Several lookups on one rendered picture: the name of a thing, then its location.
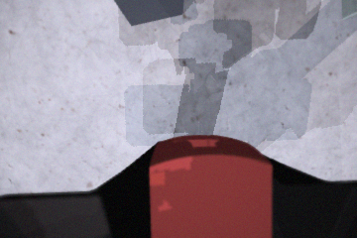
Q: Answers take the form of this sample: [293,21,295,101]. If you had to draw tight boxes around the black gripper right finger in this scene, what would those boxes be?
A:
[264,155,357,238]

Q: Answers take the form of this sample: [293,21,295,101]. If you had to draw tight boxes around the yellow square bar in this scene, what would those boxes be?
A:
[114,0,184,26]

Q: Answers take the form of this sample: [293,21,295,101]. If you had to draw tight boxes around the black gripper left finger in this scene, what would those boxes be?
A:
[0,141,162,238]

